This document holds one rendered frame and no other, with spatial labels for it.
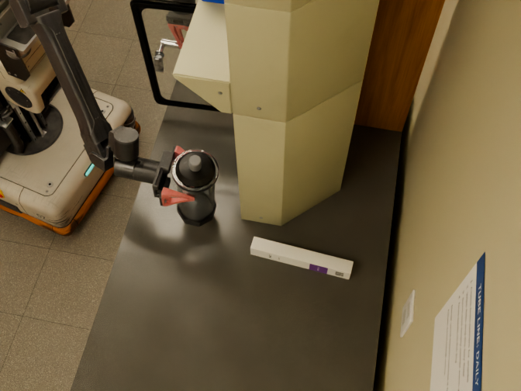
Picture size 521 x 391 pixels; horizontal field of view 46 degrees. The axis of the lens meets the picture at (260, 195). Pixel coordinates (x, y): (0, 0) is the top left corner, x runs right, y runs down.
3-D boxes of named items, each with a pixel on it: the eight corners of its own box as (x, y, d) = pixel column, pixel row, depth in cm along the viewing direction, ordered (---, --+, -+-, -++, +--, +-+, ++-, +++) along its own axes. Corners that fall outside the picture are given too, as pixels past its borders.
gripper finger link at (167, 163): (206, 150, 149) (168, 143, 149) (198, 176, 146) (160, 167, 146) (206, 164, 155) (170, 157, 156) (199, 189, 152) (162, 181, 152)
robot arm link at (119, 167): (118, 164, 154) (109, 179, 150) (117, 143, 149) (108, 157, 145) (145, 171, 154) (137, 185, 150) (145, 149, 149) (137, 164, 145)
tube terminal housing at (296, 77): (348, 136, 180) (397, -103, 113) (332, 236, 165) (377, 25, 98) (264, 123, 183) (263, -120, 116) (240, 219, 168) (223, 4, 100)
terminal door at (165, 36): (257, 116, 178) (255, 12, 143) (155, 102, 181) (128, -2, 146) (258, 114, 179) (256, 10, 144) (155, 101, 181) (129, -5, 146)
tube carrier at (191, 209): (221, 193, 165) (223, 154, 146) (212, 230, 160) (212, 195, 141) (181, 185, 165) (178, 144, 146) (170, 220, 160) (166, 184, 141)
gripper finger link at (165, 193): (199, 174, 146) (160, 166, 147) (191, 201, 143) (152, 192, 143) (200, 187, 152) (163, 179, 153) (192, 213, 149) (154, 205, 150)
